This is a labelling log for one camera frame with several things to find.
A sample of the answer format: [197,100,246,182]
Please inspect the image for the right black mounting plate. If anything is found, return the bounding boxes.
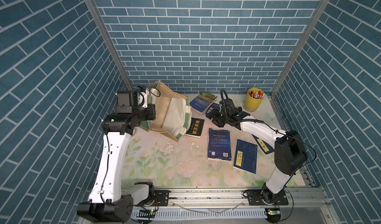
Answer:
[242,189,289,206]

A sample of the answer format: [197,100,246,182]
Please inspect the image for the yellow pen holder cup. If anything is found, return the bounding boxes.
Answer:
[244,88,265,112]

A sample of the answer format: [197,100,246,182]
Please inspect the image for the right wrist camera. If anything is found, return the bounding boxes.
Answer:
[219,98,236,113]

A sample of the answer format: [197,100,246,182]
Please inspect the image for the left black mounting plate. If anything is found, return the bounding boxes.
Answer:
[154,190,170,207]

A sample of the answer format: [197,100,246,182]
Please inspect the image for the navy blue book yellow label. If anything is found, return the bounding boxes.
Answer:
[233,140,258,174]

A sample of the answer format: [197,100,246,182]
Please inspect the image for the dark blue barcode book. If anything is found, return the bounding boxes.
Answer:
[205,103,220,116]

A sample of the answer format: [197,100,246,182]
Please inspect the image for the dark blue starry book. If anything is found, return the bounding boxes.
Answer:
[207,128,232,161]

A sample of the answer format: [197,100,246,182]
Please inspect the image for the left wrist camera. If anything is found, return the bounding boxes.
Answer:
[116,91,139,114]

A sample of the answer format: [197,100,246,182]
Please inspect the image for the black mounting plate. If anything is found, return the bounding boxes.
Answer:
[242,189,289,206]
[154,190,170,207]

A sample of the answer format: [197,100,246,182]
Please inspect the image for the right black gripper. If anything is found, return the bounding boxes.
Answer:
[205,109,229,128]

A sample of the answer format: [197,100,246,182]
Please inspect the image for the black book yellow characters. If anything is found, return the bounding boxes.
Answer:
[185,117,205,138]

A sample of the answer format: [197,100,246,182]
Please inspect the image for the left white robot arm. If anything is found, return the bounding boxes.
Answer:
[77,86,156,223]

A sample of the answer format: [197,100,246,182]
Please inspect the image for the blue green landscape book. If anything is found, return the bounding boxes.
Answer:
[190,91,217,114]

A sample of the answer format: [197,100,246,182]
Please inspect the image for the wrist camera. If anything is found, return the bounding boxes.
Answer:
[116,91,139,114]
[219,98,236,113]

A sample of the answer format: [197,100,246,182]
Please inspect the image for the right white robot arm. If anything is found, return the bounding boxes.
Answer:
[207,89,308,205]

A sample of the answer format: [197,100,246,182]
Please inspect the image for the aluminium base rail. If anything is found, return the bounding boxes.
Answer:
[80,186,337,224]

